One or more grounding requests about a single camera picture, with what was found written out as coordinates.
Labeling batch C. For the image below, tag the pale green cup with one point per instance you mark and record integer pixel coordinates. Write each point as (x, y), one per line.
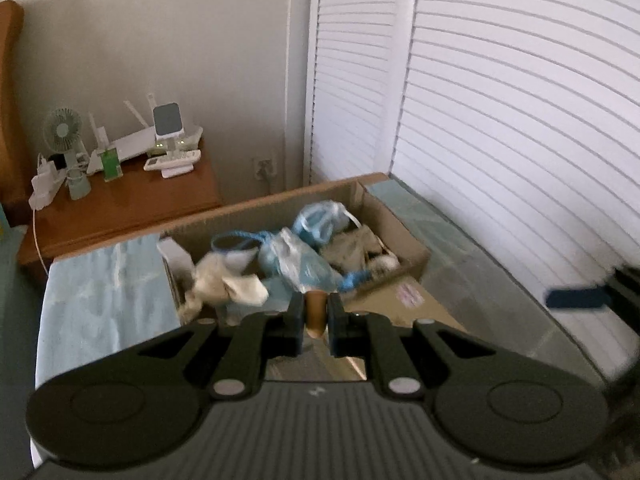
(78, 186)

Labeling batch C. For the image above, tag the light blue blanket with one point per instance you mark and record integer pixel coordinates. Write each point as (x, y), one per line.
(100, 300)

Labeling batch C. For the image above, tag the wall socket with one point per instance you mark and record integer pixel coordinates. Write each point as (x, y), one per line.
(263, 166)

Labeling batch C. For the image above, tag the small white desk fan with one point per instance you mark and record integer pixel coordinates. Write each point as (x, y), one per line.
(62, 135)

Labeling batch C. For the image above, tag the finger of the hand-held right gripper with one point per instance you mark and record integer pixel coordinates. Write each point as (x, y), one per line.
(575, 298)

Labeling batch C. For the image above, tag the wooden nightstand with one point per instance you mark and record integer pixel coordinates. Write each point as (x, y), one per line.
(125, 205)

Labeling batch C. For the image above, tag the small brown cylinder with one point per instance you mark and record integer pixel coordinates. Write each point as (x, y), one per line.
(315, 312)

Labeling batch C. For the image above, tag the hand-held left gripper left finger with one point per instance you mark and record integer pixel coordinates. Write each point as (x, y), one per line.
(298, 322)

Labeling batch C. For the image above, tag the white stand with grey screen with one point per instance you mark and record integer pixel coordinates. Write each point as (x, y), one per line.
(167, 121)

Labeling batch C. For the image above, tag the white louvered door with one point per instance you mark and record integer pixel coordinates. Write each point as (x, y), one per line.
(475, 110)

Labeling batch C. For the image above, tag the green card holder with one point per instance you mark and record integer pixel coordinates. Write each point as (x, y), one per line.
(109, 164)

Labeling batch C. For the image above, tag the small white box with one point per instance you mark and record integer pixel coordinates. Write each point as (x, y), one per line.
(175, 260)

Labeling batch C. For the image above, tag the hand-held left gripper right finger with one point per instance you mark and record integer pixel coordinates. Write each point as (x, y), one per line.
(336, 325)

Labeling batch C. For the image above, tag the white cloth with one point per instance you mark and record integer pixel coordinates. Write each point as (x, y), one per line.
(225, 284)

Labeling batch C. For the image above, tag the clear blue plastic bags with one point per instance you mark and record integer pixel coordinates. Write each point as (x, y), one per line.
(300, 260)

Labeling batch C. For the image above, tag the white router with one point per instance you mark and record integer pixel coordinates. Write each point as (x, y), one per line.
(145, 141)

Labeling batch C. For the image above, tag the white power adapter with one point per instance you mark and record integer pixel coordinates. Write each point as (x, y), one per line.
(44, 184)

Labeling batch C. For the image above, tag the wooden headboard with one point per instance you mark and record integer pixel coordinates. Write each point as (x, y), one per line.
(9, 110)

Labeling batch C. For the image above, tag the clear bag of blue masks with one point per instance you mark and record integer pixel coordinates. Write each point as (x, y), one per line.
(320, 220)

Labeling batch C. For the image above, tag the blue thread tassel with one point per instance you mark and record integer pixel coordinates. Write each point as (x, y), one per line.
(355, 279)

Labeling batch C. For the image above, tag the white remote control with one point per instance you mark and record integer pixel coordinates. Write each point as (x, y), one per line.
(171, 161)

